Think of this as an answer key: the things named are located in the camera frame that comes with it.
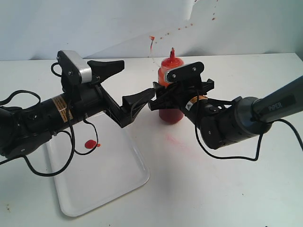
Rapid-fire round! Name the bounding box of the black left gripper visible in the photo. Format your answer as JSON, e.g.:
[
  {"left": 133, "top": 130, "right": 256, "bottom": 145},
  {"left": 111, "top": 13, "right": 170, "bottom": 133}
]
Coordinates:
[{"left": 39, "top": 60, "right": 155, "bottom": 132}]

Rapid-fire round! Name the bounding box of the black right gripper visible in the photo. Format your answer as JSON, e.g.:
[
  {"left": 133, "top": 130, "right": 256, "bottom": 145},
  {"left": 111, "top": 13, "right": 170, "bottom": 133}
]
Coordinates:
[{"left": 148, "top": 79, "right": 236, "bottom": 123}]

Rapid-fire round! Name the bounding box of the red sauce squeeze bottle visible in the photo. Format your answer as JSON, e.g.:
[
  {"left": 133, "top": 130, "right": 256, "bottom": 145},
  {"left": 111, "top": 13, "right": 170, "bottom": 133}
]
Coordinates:
[{"left": 157, "top": 47, "right": 184, "bottom": 124}]

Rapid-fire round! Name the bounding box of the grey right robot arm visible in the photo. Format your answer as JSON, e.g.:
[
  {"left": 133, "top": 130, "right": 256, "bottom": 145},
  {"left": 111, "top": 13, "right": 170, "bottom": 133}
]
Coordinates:
[{"left": 149, "top": 77, "right": 303, "bottom": 149}]

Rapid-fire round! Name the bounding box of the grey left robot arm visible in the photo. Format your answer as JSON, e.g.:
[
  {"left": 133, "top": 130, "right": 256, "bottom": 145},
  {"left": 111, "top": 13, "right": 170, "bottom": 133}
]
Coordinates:
[{"left": 0, "top": 60, "right": 155, "bottom": 158}]

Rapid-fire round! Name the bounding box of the red sauce blob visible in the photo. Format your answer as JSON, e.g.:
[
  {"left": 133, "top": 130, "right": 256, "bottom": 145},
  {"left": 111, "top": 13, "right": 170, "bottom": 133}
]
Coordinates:
[{"left": 84, "top": 140, "right": 101, "bottom": 149}]

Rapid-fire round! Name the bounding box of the white rectangular plastic tray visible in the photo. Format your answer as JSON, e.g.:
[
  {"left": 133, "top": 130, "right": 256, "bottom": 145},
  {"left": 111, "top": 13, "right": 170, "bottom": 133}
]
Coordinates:
[{"left": 54, "top": 113, "right": 150, "bottom": 217}]

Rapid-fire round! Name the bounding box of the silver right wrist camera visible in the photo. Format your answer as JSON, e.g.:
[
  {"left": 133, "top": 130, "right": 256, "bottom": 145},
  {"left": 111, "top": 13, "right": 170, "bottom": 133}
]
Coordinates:
[{"left": 164, "top": 61, "right": 205, "bottom": 83}]

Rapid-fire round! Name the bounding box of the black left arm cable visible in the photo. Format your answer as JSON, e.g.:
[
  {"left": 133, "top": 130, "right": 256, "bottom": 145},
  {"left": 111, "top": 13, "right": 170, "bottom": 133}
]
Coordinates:
[{"left": 0, "top": 61, "right": 99, "bottom": 176}]

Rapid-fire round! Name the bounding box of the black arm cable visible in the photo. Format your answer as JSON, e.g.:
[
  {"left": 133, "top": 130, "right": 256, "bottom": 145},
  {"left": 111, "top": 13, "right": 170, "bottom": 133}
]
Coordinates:
[
  {"left": 194, "top": 88, "right": 303, "bottom": 162},
  {"left": 0, "top": 61, "right": 99, "bottom": 176}
]

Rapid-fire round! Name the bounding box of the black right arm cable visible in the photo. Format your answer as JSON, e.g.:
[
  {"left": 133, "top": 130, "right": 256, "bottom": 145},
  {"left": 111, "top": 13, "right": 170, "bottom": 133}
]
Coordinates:
[{"left": 194, "top": 88, "right": 303, "bottom": 162}]

